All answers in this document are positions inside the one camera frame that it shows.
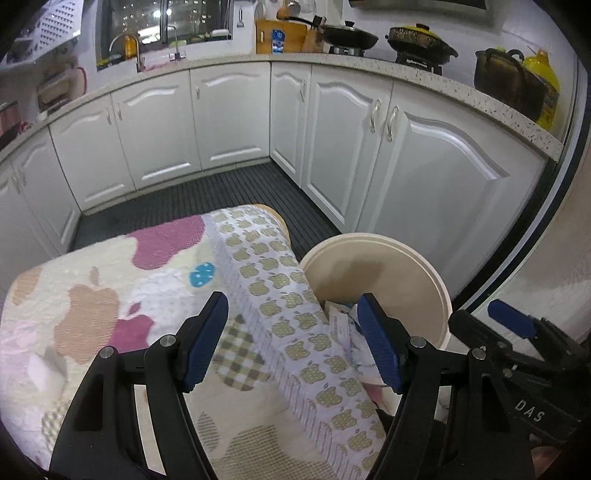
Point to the black wok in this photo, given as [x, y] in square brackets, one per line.
[348, 37]

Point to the yellow oil bottle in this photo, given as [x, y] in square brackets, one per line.
[549, 92]

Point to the knife block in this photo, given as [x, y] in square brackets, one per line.
[314, 44]

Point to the black ribbed floor mat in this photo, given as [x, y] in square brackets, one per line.
[207, 189]

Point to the yellow lidded pot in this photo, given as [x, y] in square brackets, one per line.
[420, 39]

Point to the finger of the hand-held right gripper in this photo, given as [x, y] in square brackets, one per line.
[512, 318]
[471, 325]

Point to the perforated metal panel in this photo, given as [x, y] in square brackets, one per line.
[55, 21]

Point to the white kitchen cabinets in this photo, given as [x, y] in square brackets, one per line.
[231, 115]

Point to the hanging spatula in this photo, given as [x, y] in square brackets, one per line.
[241, 19]

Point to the small blue pack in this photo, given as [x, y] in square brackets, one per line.
[278, 40]

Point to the gas stove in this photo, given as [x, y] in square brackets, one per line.
[411, 64]

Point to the apple print quilted blanket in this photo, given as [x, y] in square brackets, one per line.
[92, 286]

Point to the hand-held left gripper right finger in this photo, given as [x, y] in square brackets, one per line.
[378, 341]

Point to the dish rack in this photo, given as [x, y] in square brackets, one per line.
[60, 90]

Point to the orange and white snack bag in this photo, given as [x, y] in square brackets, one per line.
[341, 323]

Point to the dark window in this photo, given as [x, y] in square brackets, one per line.
[138, 14]

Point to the small metal faucet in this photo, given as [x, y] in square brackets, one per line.
[177, 51]

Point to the wooden cutting board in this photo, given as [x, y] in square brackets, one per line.
[293, 39]

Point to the cream round bin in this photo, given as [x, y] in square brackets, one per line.
[369, 267]

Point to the curved metal faucet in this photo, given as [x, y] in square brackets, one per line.
[138, 60]

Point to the dark brown pot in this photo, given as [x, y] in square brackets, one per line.
[505, 83]

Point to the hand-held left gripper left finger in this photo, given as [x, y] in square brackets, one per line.
[207, 341]

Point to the speckled kitchen countertop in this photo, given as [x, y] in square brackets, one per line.
[461, 87]

